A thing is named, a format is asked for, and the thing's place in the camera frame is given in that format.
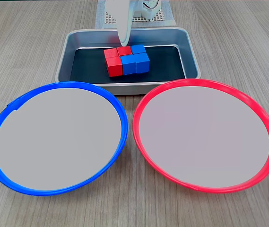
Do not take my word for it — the black tray liner mat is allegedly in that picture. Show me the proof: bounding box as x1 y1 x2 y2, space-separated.
69 45 187 84

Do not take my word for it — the white grid mesh mat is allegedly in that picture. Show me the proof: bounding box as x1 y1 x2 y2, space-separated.
104 10 166 24

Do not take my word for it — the blue wooden cube block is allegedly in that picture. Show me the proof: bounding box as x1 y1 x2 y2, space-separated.
135 52 151 74
120 54 138 76
131 44 146 55

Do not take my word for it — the blue rimmed white dish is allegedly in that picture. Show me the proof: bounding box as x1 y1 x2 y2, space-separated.
0 81 128 196

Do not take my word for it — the red rimmed white dish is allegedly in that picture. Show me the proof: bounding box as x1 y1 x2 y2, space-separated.
132 78 269 194

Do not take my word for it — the red wooden cube block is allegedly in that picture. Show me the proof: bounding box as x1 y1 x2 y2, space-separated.
117 46 133 57
103 48 120 59
105 56 123 78

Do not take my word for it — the silver metal tray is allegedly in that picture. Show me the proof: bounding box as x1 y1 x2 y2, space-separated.
55 27 201 96

